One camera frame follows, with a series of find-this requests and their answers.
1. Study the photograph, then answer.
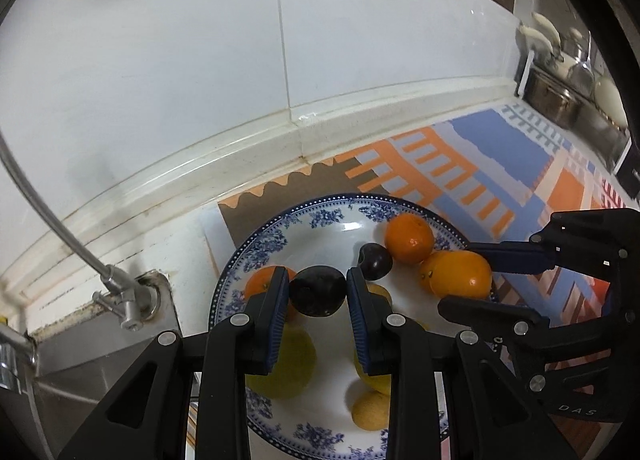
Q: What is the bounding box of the large yellow citrus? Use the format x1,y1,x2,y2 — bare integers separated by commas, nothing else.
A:
352,282,431,396

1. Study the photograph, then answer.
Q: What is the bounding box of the white dish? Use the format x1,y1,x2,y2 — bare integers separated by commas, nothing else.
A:
594,75,630,130

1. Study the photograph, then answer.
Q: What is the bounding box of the large orange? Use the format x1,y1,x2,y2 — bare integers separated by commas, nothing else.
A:
384,213,436,265
418,250,493,300

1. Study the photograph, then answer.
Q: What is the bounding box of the blue patterned white plate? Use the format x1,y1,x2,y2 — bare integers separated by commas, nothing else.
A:
209,193,501,460

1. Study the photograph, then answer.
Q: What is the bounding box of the cream pan handle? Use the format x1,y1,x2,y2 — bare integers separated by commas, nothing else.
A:
531,11,562,53
517,24,553,58

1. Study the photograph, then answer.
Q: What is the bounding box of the green apple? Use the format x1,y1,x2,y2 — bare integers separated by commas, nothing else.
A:
245,327,318,400

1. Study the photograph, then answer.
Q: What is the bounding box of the stainless steel sink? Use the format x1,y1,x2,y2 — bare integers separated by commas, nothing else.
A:
0,270,221,460

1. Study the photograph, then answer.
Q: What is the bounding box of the metal faucet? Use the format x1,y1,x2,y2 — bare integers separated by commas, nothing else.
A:
0,132,162,332

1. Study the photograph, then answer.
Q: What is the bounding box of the small tangerine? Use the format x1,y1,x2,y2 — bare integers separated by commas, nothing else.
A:
244,265,298,313

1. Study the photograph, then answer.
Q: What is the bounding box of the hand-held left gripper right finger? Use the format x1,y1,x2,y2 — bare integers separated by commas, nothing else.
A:
346,266,568,460

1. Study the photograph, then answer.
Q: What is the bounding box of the dark purple plum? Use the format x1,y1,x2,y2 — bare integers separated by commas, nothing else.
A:
289,265,349,318
358,242,394,282

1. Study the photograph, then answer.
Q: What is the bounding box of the small tan round fruit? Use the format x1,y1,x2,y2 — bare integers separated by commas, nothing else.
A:
351,391,392,433

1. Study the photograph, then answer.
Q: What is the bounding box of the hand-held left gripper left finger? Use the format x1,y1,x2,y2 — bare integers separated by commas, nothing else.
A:
57,266,292,460

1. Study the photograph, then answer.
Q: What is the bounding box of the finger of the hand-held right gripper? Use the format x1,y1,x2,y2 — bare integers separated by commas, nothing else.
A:
467,208,640,282
438,294,609,382

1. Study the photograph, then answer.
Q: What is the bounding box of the colourful patterned mat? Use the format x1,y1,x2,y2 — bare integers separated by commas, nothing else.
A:
218,105,640,460

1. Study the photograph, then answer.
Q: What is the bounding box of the stainless steel pot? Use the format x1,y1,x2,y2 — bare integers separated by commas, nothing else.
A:
522,65,583,130

